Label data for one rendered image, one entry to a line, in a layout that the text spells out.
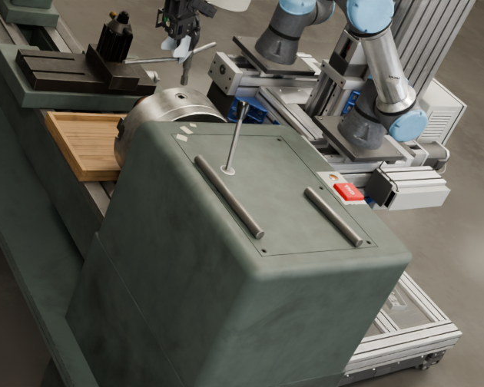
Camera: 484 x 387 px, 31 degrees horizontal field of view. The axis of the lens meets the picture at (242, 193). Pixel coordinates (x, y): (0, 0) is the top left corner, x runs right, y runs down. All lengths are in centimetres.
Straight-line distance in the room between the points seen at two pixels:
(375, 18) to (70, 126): 102
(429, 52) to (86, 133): 114
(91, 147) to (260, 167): 70
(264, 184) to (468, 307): 263
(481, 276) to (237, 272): 317
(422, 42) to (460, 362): 178
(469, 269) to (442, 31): 218
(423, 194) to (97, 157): 104
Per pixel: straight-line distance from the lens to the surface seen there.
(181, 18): 214
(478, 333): 443
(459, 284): 469
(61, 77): 281
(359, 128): 267
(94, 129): 275
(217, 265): 188
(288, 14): 294
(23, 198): 296
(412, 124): 253
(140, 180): 214
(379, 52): 237
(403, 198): 278
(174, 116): 227
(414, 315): 387
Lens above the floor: 227
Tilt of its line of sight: 30 degrees down
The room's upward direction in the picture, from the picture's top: 24 degrees clockwise
